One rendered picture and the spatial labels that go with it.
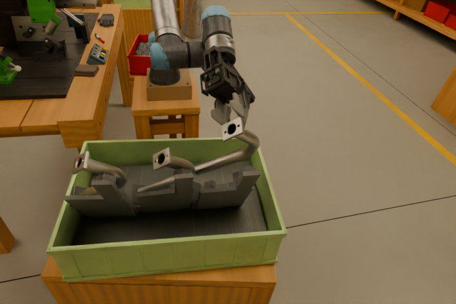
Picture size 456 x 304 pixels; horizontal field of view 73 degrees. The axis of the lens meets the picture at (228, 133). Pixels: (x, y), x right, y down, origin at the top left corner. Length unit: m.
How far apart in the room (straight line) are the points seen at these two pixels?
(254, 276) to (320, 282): 1.00
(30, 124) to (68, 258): 0.69
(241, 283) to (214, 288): 0.09
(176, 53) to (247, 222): 0.57
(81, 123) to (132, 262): 0.67
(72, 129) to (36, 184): 1.12
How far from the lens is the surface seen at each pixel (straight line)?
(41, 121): 1.46
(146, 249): 0.89
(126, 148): 1.16
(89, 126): 1.40
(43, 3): 1.88
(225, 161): 0.85
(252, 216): 1.05
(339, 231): 2.21
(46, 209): 2.31
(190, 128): 1.56
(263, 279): 1.01
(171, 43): 0.90
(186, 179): 0.75
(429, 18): 6.18
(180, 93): 1.51
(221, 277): 1.00
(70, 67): 1.79
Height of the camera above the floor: 1.69
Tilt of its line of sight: 39 degrees down
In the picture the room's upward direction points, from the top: 6 degrees clockwise
